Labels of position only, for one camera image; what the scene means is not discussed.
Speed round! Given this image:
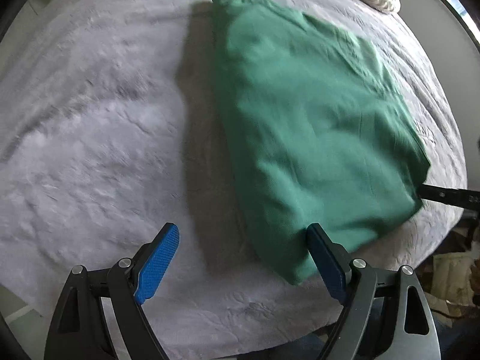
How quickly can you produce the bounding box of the green work jacket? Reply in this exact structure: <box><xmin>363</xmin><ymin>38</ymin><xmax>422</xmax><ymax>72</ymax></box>
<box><xmin>212</xmin><ymin>0</ymin><xmax>430</xmax><ymax>284</ymax></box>

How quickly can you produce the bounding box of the lavender plush bedspread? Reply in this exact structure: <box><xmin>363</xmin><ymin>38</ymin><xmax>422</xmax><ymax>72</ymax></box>
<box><xmin>1</xmin><ymin>0</ymin><xmax>468</xmax><ymax>359</ymax></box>

